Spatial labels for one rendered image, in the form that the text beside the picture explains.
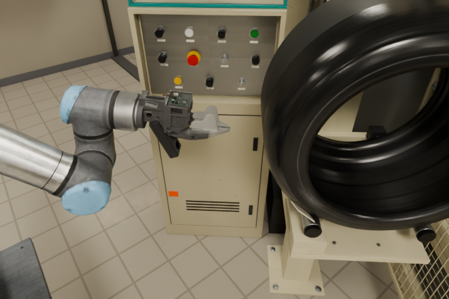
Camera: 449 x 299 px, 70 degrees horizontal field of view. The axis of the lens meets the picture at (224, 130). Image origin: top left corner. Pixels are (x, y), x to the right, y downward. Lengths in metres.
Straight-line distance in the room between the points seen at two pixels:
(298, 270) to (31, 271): 1.15
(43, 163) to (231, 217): 1.26
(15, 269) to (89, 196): 0.66
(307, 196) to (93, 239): 1.53
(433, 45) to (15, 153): 0.73
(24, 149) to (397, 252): 0.93
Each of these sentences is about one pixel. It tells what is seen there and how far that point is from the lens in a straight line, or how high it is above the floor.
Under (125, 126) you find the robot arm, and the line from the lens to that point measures 0.75.
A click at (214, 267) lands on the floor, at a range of 1.84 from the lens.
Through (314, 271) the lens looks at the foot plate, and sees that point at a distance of 1.87.
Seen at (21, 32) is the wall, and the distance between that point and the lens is 3.89.
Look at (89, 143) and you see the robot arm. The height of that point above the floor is 1.12.
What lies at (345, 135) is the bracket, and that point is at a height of 0.95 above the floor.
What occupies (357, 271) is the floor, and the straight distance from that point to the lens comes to 1.96.
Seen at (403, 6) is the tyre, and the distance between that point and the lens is 0.64.
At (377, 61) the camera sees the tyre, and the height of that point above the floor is 1.37.
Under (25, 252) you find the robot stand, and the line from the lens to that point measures 1.36.
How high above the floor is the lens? 1.59
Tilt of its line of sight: 36 degrees down
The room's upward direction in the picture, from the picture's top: straight up
